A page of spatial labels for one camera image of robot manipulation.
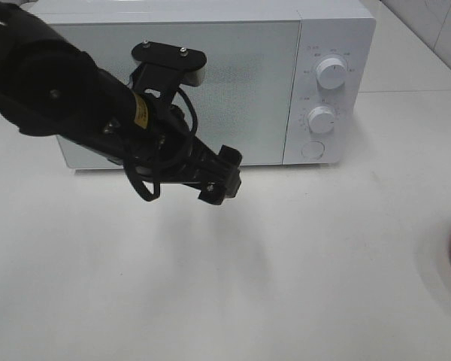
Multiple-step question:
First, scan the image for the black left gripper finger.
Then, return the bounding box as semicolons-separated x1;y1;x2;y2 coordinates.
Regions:
150;174;226;205
187;137;244;199

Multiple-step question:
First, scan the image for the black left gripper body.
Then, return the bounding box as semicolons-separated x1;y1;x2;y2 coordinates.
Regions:
117;42;207;181

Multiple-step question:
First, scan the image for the white microwave door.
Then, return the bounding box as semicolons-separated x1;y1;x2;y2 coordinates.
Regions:
55;21;299;165

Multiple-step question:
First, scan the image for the round white door button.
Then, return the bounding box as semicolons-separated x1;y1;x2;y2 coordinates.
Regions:
301;141;325;162

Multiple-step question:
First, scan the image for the white timer knob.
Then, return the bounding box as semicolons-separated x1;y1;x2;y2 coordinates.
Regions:
307;105;336;134

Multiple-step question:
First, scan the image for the white power knob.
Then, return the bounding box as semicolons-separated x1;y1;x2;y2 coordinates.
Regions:
314;54;348;90

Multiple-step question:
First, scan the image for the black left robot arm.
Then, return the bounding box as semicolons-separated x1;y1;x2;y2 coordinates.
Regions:
0;2;242;205

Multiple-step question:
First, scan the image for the white microwave oven body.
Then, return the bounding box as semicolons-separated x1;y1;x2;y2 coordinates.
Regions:
26;1;376;165

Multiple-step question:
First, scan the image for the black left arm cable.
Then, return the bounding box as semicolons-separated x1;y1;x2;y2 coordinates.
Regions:
122;88;200;203

